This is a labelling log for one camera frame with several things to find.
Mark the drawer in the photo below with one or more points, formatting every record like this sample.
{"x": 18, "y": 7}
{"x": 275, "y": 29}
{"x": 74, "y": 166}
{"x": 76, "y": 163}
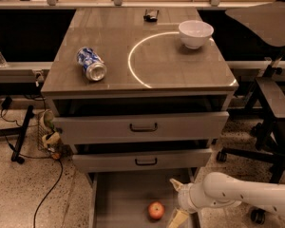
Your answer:
{"x": 136, "y": 161}
{"x": 121, "y": 199}
{"x": 141, "y": 128}

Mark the black power adapter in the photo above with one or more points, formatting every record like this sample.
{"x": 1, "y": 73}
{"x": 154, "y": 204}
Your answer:
{"x": 6, "y": 103}

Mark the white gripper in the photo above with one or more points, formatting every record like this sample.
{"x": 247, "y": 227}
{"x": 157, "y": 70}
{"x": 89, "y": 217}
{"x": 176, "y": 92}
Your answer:
{"x": 182, "y": 198}

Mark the black stand base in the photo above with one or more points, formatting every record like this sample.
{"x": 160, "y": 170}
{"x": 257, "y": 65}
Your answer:
{"x": 20, "y": 132}

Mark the grey drawer cabinet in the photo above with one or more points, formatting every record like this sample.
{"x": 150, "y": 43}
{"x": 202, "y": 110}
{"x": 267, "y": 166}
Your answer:
{"x": 149, "y": 71}

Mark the red apple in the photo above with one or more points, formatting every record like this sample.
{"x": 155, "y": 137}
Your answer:
{"x": 156, "y": 210}

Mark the black office chair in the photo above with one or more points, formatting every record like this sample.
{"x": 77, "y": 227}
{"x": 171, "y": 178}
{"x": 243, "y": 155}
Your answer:
{"x": 267, "y": 21}

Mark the wire basket with items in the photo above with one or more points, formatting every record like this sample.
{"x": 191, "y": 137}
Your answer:
{"x": 50, "y": 139}

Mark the blue white soda can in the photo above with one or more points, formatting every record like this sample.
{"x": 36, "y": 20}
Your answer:
{"x": 93, "y": 66}

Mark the middle drawer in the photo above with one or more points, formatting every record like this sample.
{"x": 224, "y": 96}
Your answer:
{"x": 136, "y": 161}

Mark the bottom drawer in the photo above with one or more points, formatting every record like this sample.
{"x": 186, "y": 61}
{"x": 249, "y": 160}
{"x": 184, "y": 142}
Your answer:
{"x": 121, "y": 199}

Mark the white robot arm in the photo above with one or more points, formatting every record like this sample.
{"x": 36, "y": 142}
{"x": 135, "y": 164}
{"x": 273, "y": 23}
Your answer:
{"x": 219, "y": 190}

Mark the top drawer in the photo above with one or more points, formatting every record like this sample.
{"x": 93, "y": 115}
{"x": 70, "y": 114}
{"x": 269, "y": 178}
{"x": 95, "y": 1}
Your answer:
{"x": 141, "y": 128}

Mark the white bowl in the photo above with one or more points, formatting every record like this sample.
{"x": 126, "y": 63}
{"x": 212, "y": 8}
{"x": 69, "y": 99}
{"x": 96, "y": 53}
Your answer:
{"x": 194, "y": 33}

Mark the small black object on counter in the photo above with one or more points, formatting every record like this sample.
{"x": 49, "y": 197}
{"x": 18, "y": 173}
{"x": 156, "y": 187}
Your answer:
{"x": 151, "y": 15}

